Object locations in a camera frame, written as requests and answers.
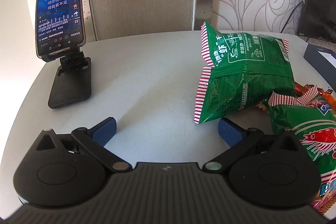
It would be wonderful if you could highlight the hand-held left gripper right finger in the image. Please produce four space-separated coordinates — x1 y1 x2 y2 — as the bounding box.
203 117 305 173

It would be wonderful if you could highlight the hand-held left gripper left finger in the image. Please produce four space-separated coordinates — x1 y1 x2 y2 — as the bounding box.
34 117 133 172

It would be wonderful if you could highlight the large green snack bag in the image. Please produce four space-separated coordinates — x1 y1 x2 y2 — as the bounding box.
194 21 297 125

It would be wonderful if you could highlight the orange snack packet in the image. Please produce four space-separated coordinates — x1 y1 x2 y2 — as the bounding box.
294 82 318 97

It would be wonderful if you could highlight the green prawn cracker bag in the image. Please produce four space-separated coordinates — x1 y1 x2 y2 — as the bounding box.
268 91 336 215

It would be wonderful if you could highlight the dark shallow box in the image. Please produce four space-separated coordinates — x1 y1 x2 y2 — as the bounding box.
303 43 336 68

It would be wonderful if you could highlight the black folding phone stand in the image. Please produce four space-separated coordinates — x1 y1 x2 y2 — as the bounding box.
48 47 92 109

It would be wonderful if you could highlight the smartphone with lit screen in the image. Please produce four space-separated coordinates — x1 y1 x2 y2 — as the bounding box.
35 0 87 59

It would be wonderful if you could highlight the black television cable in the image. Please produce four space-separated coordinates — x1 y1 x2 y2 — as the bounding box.
279 1 304 33

